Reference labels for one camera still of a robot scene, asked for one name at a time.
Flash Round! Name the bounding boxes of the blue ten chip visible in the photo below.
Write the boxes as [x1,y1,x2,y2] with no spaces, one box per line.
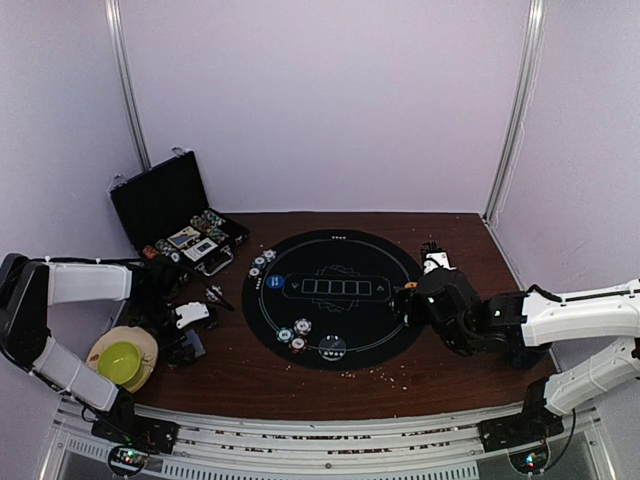
[262,249,277,262]

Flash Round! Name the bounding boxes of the black poker chip case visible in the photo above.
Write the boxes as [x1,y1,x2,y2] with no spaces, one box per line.
[109,151,249,270]

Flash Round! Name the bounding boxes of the ace card deck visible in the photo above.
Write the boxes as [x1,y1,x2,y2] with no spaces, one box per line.
[167,226,201,250]

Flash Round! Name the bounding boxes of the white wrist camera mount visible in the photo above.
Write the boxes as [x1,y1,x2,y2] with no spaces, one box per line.
[421,241,454,274]
[174,302,209,329]

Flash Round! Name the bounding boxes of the round black poker mat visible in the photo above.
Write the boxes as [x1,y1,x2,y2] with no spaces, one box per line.
[242,230,424,371]

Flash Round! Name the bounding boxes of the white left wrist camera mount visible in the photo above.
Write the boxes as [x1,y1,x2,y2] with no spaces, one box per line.
[174,302,209,329]

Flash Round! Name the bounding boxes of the clear dealer button disc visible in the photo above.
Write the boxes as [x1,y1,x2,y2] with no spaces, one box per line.
[318,335,347,362]

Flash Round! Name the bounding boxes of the aluminium frame post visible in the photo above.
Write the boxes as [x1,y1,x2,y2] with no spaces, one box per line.
[483,0,546,225]
[104,0,151,172]

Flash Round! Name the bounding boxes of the blue small blind button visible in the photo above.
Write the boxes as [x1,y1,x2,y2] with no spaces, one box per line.
[265,274,285,290]

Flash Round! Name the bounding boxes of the dark blue mug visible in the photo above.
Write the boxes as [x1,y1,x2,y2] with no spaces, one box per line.
[508,343,551,370]

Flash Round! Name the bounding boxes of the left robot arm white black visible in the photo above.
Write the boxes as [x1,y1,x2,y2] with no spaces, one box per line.
[1,301,243,424]

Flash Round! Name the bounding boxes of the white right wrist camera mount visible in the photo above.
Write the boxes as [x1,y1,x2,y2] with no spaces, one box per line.
[421,241,454,274]

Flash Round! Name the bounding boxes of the chrome case handle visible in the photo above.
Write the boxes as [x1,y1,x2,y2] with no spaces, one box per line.
[195,247,235,278]

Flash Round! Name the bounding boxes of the beige plate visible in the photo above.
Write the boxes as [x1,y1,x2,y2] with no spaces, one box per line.
[86,326,159,393]

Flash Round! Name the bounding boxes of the green plastic bowl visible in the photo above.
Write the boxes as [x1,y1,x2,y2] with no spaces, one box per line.
[97,341,142,385]

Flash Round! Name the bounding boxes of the aluminium front rail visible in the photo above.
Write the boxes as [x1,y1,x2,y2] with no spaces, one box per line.
[36,400,616,479]

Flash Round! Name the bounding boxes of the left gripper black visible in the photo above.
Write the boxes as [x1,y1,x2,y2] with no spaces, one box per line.
[130,295,194,366]

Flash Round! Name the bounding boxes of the left aluminium frame post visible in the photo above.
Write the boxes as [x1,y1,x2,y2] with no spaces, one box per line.
[104,0,151,172]

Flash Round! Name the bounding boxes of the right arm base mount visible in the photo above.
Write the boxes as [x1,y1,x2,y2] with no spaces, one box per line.
[477,407,564,476]

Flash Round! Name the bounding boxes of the white blue chip stack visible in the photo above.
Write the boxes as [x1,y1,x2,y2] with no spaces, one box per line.
[293,318,312,336]

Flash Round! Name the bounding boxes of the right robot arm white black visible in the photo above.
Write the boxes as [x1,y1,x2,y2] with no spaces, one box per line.
[390,267,639,442]

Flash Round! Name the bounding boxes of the right aluminium frame post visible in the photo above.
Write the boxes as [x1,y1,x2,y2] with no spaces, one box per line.
[483,0,546,225]

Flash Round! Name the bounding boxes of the playing card deck box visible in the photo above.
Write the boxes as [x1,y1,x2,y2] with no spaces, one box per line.
[183,238,218,262]

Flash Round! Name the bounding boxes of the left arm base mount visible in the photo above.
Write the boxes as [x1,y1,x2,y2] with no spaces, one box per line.
[83,396,179,479]

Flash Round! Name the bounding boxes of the orange chip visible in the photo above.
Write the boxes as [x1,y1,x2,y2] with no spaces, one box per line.
[289,337,307,354]

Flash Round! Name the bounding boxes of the green fifty chip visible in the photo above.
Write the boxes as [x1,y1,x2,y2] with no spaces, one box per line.
[276,327,295,344]

